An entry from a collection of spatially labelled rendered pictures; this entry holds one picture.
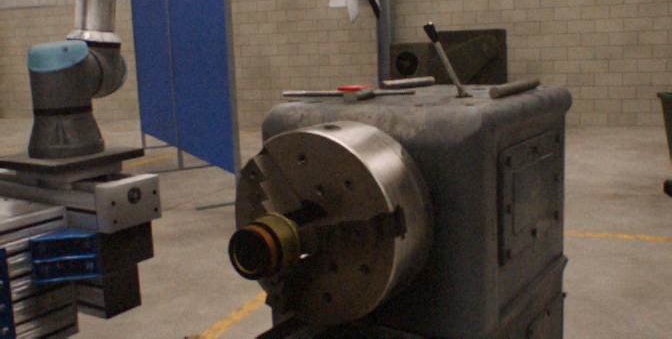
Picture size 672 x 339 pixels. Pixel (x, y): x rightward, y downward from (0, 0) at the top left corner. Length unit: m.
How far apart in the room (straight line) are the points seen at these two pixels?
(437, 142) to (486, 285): 0.25
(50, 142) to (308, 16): 10.79
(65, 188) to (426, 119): 0.74
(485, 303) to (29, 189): 0.95
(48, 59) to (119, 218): 0.35
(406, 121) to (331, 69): 10.83
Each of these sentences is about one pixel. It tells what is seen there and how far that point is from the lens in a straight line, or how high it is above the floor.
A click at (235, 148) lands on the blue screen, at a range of 5.98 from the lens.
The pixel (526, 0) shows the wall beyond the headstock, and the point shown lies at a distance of 10.99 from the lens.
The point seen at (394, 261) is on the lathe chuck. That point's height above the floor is 1.05.
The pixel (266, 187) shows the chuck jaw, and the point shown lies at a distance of 1.04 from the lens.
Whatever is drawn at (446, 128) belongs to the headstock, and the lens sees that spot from 1.10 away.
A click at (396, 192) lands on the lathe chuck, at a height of 1.15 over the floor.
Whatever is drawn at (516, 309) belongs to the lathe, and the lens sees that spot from 1.34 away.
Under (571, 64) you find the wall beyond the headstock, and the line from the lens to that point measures 10.90.
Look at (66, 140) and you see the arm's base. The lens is 1.46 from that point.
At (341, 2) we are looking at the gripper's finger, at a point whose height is 1.45.
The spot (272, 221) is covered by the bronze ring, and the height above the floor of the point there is 1.12.
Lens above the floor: 1.37
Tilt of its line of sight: 9 degrees down
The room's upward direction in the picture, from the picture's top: 2 degrees counter-clockwise
